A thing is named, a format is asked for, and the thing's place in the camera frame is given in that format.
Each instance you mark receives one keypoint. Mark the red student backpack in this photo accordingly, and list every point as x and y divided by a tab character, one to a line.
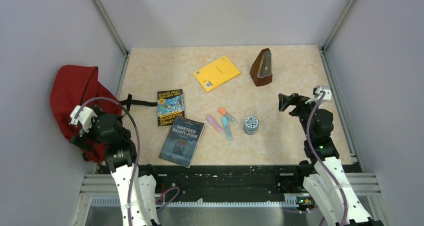
79	85

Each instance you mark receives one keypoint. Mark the orange highlighter pen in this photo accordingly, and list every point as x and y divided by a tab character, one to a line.
226	114

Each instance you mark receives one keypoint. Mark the Nineteen Eighty-Four dark book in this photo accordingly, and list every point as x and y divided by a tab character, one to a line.
181	142

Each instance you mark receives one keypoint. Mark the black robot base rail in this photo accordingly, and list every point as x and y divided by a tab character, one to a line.
246	183

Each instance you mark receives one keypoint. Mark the colourful treehouse storey book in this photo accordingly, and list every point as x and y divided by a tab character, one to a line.
170	104

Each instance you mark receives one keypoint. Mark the yellow notebook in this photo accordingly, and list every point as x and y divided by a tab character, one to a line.
216	73

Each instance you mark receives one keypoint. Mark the pink highlighter pen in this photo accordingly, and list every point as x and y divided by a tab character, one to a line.
214	124

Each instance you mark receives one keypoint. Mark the brown wooden metronome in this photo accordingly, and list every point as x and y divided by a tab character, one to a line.
261	69

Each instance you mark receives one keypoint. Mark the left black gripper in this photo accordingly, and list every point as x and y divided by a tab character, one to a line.
83	140

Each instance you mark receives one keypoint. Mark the round blue patterned tin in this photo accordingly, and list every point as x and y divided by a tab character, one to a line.
251	125

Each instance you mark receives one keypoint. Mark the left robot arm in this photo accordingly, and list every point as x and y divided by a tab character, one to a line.
136	189

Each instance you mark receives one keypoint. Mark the blue highlighter pen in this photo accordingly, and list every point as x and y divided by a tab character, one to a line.
227	129

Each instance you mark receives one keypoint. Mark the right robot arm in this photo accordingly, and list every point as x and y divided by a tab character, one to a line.
324	179

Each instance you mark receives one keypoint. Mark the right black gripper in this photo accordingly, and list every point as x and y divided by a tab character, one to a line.
294	99

